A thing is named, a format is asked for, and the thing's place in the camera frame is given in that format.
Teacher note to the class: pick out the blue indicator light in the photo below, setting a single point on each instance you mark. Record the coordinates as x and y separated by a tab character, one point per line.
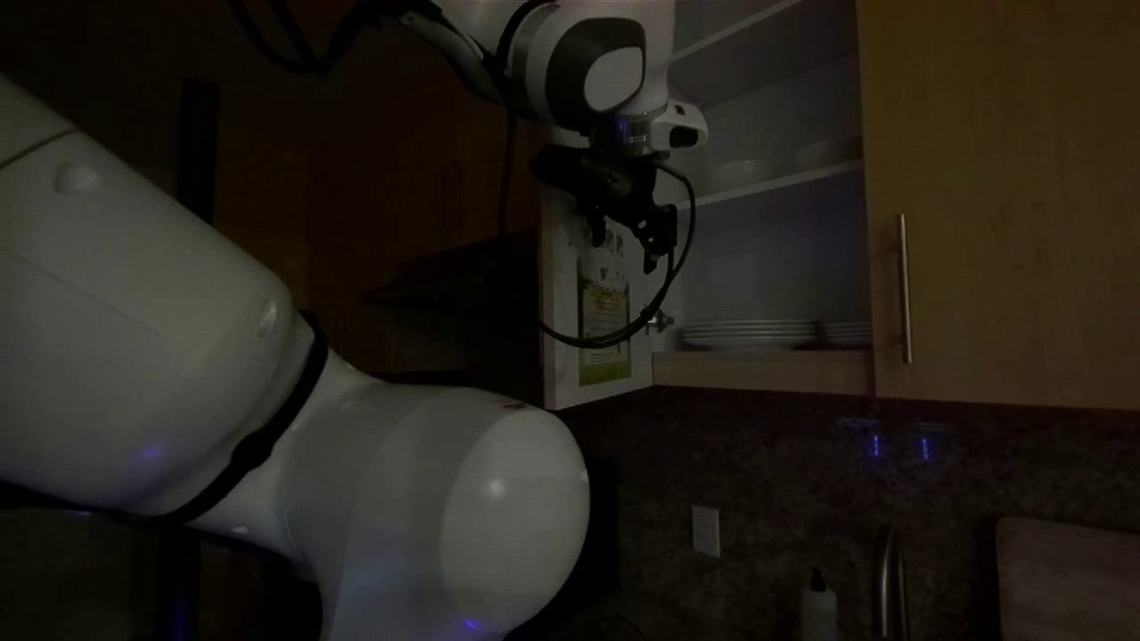
874	447
926	447

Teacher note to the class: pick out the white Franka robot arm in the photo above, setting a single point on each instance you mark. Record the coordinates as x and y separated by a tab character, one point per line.
145	356

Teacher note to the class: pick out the white bowl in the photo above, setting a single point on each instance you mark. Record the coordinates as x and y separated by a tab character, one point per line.
743	173

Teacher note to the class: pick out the paper sheet inside door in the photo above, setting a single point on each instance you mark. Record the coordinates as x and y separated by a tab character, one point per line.
605	333

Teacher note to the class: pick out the wooden cabinet door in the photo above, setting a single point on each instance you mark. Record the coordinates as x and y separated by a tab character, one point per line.
556	356
1021	178

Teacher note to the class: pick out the soap dispenser bottle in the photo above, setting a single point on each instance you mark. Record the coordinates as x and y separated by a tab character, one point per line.
817	610

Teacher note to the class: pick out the black metal stand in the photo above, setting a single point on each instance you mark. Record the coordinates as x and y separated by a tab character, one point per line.
198	143

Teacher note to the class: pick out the dark stove range hood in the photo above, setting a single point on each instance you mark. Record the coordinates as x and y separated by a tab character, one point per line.
474	321

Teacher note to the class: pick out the stack of white plates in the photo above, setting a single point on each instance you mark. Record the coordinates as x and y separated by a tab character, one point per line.
751	337

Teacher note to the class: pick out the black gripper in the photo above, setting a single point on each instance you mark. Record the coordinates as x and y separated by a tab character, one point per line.
600	184

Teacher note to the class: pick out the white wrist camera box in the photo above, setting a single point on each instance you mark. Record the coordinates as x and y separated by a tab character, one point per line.
680	123

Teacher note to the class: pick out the white wall outlet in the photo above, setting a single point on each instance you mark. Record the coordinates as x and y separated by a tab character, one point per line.
706	532

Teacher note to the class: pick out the wooden cabinet over hood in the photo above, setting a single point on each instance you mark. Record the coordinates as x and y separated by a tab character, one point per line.
415	165

